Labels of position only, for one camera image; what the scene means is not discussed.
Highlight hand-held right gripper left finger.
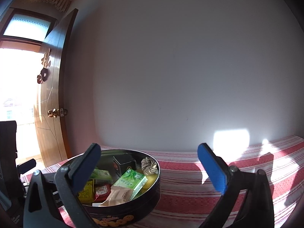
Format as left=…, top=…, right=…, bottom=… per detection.
left=23, top=143, right=101, bottom=228

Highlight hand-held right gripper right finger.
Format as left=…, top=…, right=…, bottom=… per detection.
left=197, top=142, right=275, bottom=228

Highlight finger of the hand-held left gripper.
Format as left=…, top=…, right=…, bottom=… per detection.
left=17, top=160, right=37, bottom=174

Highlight green tissue pack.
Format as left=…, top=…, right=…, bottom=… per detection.
left=90, top=168, right=113, bottom=183
left=111, top=168, right=148, bottom=201

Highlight large yellow packet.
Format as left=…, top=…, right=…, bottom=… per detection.
left=78, top=179, right=95, bottom=203

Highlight red snack packet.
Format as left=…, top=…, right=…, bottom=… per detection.
left=94, top=183, right=112, bottom=201

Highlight small black box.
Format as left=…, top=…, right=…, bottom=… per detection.
left=113, top=154, right=136, bottom=175

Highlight beige patterned snack packet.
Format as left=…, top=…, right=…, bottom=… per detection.
left=98, top=185, right=133, bottom=207

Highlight brown twine ball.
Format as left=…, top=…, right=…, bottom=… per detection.
left=141, top=157, right=158, bottom=176

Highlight yellow sponge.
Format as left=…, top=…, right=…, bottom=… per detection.
left=135, top=169, right=158, bottom=189

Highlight round metal cookie tin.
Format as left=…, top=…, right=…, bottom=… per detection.
left=56, top=148, right=161, bottom=228

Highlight red striped tablecloth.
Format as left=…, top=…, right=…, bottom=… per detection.
left=20, top=135, right=304, bottom=228

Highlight wooden door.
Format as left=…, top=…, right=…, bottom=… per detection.
left=33, top=8, right=79, bottom=168

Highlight hanging door decoration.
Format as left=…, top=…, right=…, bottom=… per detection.
left=37, top=48, right=51, bottom=84

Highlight frosted transom window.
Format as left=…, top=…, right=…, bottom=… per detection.
left=2, top=13, right=54, bottom=41

